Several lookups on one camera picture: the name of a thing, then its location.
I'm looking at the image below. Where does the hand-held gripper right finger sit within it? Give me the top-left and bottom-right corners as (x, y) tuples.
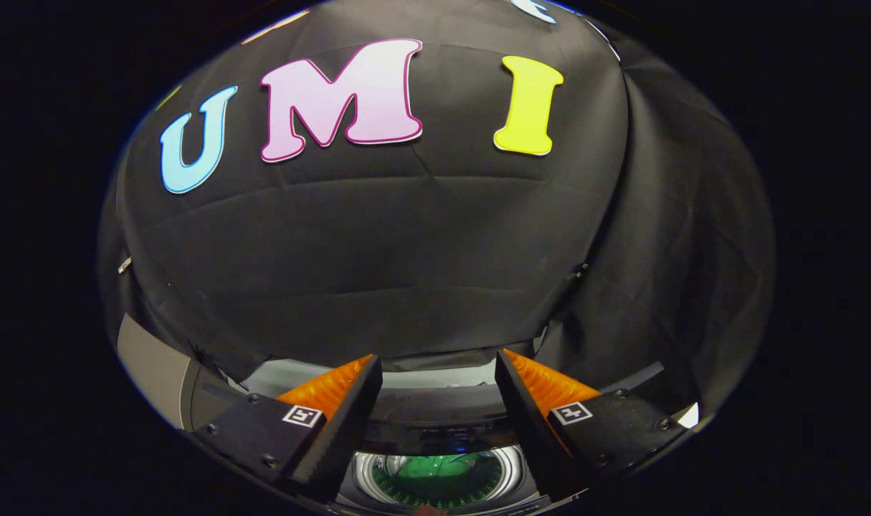
(495, 349), (688, 502)

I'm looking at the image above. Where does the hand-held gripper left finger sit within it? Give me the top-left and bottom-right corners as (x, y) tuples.
(191, 353), (384, 504)

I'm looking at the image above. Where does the grey washing machine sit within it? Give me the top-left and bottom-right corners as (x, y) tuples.
(335, 387), (594, 516)

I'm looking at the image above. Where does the green polo shirt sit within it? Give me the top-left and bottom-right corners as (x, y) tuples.
(374, 453), (504, 506)

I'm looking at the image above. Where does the black backdrop cloth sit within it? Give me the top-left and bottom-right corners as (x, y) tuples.
(97, 0), (778, 431)

